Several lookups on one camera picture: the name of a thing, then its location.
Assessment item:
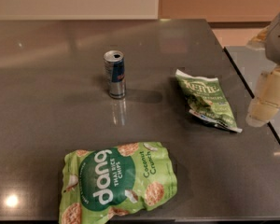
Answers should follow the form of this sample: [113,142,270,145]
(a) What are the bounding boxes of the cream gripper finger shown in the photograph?
[246,26,269,50]
[246,64,280,127]

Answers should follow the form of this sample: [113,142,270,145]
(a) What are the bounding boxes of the green jalapeno kettle chip bag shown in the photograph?
[175,70,242,133]

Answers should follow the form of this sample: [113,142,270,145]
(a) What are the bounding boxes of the blue silver energy drink can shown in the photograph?
[104,50,126,99]

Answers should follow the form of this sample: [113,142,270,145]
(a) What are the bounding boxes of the grey side table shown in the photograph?
[224,46,280,156]

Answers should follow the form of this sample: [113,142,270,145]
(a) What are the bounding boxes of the green dang rice chip bag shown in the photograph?
[59,142,177,224]

